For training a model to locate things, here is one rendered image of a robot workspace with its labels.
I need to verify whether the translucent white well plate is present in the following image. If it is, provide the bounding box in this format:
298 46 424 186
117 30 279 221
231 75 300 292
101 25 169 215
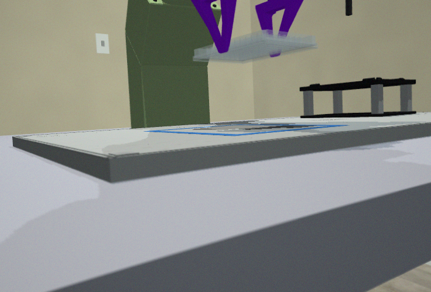
193 29 318 64

